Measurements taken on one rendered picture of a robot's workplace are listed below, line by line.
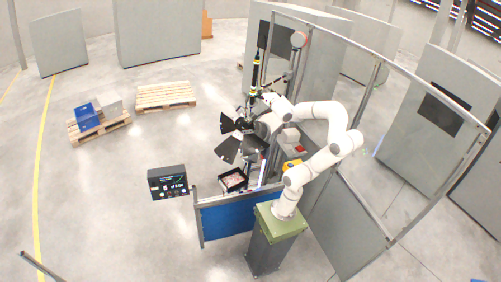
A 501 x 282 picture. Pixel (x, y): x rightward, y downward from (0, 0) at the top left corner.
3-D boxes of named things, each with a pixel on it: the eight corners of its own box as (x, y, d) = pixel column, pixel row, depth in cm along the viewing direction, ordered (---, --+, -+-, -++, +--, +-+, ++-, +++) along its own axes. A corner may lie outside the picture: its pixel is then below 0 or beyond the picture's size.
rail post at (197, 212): (203, 245, 223) (198, 205, 174) (204, 248, 220) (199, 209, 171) (200, 245, 221) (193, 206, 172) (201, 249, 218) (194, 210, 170)
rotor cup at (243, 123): (248, 119, 206) (239, 113, 197) (257, 124, 195) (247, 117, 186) (240, 132, 206) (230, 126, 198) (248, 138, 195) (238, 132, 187)
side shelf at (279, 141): (290, 134, 255) (291, 131, 253) (306, 154, 230) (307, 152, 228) (272, 136, 247) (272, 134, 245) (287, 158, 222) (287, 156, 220)
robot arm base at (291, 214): (301, 214, 150) (311, 198, 139) (282, 226, 140) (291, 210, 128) (284, 196, 161) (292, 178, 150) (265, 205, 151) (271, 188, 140)
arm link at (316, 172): (284, 172, 132) (302, 164, 141) (294, 189, 129) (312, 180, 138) (342, 127, 93) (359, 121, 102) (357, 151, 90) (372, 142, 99)
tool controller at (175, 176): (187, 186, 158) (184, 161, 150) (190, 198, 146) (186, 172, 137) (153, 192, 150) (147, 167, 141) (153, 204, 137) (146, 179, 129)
